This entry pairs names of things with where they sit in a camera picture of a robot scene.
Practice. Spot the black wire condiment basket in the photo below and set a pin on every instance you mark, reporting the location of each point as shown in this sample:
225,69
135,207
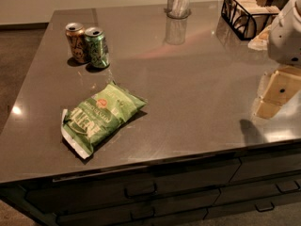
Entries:
248,18

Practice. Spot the green jalapeno chip bag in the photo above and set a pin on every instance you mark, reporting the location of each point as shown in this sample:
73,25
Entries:
97,117

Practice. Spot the dark cabinet drawer unit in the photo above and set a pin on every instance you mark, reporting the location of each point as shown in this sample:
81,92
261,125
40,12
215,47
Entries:
166,194

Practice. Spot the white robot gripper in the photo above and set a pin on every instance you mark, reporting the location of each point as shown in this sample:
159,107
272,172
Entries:
286,40

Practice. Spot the orange soda can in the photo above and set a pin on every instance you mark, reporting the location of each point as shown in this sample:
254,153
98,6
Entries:
75,34

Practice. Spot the green soda can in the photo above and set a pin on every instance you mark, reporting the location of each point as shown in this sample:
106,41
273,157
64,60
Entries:
97,47

